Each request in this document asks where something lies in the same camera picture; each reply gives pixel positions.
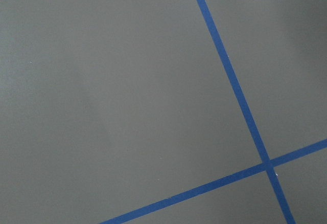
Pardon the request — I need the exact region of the brown paper table mat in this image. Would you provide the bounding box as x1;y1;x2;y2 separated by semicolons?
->
1;0;326;223

